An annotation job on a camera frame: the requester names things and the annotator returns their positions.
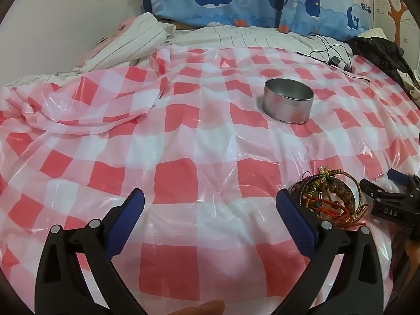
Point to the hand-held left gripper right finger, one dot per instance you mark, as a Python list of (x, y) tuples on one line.
[(294, 223)]

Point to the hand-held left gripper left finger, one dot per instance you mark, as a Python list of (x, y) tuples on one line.
[(126, 223)]

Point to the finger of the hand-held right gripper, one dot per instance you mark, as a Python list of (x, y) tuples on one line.
[(370, 187), (398, 177)]

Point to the round metal tin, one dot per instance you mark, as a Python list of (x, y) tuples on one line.
[(288, 105)]

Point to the person's left hand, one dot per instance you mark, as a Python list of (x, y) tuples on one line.
[(203, 307)]

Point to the cream cloth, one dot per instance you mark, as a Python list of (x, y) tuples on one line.
[(410, 83)]

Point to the red white checkered plastic sheet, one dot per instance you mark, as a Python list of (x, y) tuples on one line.
[(203, 144)]

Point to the black jacket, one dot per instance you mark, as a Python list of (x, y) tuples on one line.
[(380, 54)]

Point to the black charger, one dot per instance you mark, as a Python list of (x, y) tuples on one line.
[(335, 60)]

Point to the striped white blanket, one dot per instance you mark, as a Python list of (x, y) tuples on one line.
[(144, 36)]

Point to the pink cloth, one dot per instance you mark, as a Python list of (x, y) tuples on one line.
[(123, 28)]

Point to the whale print blue cloth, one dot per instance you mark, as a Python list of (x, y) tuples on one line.
[(249, 3)]

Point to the tree wall sticker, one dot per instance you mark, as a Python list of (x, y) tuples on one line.
[(397, 16)]

